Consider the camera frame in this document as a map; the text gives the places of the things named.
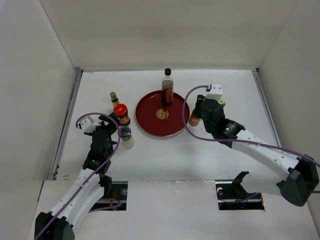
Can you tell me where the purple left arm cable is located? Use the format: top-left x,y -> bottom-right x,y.
33,112 -> 122,240

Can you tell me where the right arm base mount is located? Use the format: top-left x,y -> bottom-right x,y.
215,171 -> 265,211

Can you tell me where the red round lacquer tray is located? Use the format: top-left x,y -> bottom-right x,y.
135,90 -> 190,137

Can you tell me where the yellow cap red sauce bottle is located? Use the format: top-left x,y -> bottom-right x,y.
188,98 -> 226,127

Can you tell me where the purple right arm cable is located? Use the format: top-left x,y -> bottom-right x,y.
181,84 -> 320,201

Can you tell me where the yellow label gold cap bottle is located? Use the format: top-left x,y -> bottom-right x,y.
109,91 -> 120,108

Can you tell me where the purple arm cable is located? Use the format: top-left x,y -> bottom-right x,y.
181,84 -> 320,201
33,112 -> 122,240

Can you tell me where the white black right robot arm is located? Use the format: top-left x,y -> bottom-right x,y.
195,95 -> 320,207

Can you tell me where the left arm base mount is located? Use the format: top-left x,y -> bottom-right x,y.
89,181 -> 128,213

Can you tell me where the tall dark bottle red label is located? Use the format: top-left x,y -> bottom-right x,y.
161,68 -> 174,105

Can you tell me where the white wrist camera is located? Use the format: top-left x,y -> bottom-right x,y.
205,83 -> 223,101
76,116 -> 100,134

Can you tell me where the clear grinder with black top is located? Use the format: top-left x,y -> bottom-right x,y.
120,126 -> 135,149

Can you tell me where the right aluminium table rail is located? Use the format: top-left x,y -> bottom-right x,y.
252,67 -> 292,179

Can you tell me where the back aluminium table rail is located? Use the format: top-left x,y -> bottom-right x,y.
75,66 -> 260,72

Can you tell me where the red lid chili sauce jar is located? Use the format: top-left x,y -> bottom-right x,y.
113,103 -> 131,126

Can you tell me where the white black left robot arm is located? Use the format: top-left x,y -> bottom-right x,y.
33,112 -> 121,240

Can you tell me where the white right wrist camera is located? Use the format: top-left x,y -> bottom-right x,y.
205,83 -> 223,101

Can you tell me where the left aluminium table rail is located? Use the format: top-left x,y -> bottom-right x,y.
47,67 -> 84,180

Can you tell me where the aluminium table rail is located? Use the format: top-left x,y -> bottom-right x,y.
47,67 -> 84,180
75,66 -> 260,72
252,67 -> 292,179

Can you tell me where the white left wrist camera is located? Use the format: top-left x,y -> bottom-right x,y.
76,116 -> 100,134

